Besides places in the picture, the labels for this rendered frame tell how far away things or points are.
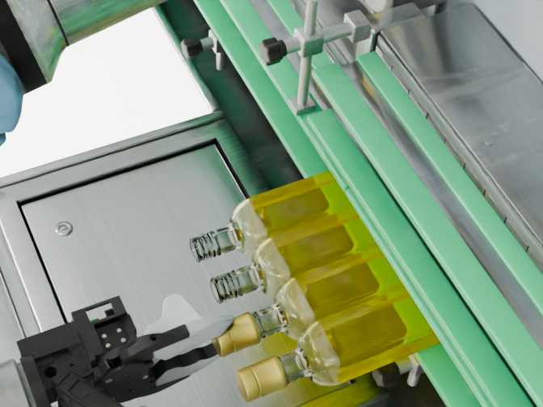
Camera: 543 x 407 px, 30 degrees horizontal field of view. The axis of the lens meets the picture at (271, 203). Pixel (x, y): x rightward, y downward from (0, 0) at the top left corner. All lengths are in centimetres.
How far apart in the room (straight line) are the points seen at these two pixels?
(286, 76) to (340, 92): 16
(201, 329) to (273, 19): 47
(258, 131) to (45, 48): 87
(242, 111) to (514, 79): 49
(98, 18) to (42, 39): 4
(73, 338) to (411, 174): 38
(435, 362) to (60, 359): 39
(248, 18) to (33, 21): 74
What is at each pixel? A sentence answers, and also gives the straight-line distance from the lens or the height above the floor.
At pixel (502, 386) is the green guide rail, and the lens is 100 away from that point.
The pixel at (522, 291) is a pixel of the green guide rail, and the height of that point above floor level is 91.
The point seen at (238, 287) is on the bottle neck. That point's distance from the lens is 109.
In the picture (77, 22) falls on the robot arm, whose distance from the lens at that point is 62.
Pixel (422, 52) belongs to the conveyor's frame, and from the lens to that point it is 113.
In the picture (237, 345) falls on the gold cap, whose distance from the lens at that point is 105.
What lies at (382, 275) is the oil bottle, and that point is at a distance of 109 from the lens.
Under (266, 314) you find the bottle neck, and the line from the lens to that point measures 106.
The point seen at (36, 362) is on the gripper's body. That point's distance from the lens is 105.
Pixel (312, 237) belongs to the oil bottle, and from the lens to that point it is 111.
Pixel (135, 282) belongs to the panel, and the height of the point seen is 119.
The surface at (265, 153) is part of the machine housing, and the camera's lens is 143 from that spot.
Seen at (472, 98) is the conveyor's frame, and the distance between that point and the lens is 110.
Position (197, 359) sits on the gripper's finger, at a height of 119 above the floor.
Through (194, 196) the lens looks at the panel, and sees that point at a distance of 133.
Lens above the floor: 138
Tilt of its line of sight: 17 degrees down
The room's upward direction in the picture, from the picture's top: 109 degrees counter-clockwise
